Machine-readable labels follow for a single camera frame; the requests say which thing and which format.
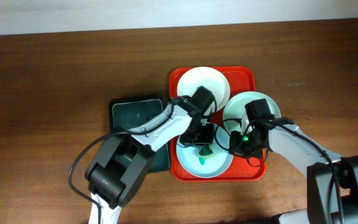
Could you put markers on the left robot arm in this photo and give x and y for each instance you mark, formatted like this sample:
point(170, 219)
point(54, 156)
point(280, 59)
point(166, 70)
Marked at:
point(119, 167)

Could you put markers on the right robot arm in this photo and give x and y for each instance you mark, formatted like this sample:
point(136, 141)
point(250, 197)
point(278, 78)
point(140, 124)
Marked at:
point(332, 179)

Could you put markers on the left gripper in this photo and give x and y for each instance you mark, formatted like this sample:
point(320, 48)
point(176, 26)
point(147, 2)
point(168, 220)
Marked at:
point(191, 139)

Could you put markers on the white plate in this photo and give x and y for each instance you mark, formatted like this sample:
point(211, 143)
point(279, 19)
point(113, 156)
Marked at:
point(209, 78)

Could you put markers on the light blue plate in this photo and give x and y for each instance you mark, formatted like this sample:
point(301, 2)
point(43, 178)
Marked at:
point(204, 167)

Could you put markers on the green yellow sponge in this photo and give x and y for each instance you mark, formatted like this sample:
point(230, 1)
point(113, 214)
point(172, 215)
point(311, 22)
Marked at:
point(205, 153)

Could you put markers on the black water tray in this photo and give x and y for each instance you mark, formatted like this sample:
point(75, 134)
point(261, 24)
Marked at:
point(127, 113)

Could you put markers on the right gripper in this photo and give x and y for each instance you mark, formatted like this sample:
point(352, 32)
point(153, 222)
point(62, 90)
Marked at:
point(236, 148)

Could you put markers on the light green plate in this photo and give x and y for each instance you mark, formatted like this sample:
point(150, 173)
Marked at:
point(235, 108)

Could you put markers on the red plastic tray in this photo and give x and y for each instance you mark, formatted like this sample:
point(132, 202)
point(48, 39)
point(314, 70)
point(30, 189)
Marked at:
point(240, 79)

